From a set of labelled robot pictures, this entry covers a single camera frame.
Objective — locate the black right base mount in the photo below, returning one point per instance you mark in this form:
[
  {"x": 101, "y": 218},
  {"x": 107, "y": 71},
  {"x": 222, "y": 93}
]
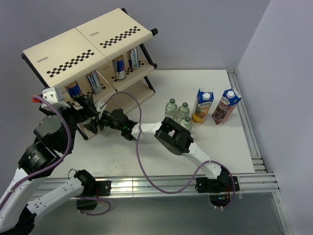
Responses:
[{"x": 220, "y": 193}]

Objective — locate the aluminium rail frame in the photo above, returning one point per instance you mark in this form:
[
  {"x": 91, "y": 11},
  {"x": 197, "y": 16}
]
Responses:
[{"x": 154, "y": 171}]

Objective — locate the energy drink can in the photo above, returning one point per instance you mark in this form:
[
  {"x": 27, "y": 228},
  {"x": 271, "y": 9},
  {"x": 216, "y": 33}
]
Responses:
[
  {"x": 73, "y": 89},
  {"x": 94, "y": 82},
  {"x": 132, "y": 56},
  {"x": 119, "y": 68}
]

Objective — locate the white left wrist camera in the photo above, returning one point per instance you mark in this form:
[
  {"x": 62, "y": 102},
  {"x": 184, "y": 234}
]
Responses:
[{"x": 54, "y": 97}]

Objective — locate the glass bottle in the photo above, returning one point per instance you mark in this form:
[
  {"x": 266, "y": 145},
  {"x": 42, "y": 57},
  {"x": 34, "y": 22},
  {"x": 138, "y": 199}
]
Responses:
[
  {"x": 182, "y": 112},
  {"x": 171, "y": 109},
  {"x": 186, "y": 123}
]

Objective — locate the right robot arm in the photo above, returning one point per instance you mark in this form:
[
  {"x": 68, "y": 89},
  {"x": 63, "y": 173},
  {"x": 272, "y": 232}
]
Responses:
[{"x": 174, "y": 137}]

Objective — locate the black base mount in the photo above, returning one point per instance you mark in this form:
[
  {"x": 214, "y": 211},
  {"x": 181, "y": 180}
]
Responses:
[
  {"x": 220, "y": 193},
  {"x": 96, "y": 190}
]

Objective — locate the red grape juice carton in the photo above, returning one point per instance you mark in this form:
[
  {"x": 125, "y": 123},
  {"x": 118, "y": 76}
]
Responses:
[{"x": 229, "y": 100}]

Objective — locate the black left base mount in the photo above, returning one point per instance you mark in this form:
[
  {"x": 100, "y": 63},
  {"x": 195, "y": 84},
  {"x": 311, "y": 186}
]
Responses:
[{"x": 96, "y": 190}]

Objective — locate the pineapple juice carton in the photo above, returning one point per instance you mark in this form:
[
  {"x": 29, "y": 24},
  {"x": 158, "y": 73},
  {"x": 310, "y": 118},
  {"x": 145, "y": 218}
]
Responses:
[{"x": 203, "y": 102}]

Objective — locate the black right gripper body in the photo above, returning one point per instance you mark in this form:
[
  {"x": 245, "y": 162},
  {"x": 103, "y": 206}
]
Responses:
[{"x": 105, "y": 120}]

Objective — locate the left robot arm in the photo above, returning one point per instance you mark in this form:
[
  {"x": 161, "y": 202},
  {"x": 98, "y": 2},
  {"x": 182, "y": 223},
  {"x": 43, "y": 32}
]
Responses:
[{"x": 54, "y": 141}]

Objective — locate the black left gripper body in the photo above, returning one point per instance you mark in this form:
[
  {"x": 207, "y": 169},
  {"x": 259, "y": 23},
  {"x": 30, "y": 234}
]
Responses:
[{"x": 73, "y": 116}]

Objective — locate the beige three-tier shelf rack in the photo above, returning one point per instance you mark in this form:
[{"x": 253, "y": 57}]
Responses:
[{"x": 72, "y": 55}]

